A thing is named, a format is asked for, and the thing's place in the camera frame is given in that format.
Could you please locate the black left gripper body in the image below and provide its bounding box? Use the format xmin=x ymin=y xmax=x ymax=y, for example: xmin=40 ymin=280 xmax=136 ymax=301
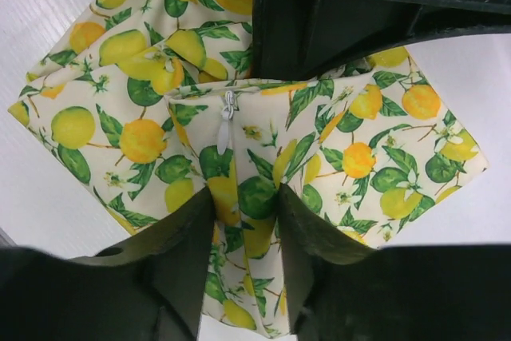
xmin=252 ymin=0 xmax=510 ymax=80

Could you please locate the lemon print skirt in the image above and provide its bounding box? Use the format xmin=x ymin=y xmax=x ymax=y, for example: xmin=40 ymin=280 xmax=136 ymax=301
xmin=9 ymin=0 xmax=488 ymax=339

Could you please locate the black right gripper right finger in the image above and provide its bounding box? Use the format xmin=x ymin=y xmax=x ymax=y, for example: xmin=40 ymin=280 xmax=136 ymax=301
xmin=277 ymin=185 xmax=510 ymax=340

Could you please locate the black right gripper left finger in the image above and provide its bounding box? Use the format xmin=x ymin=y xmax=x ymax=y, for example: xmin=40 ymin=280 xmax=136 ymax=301
xmin=1 ymin=189 xmax=214 ymax=340

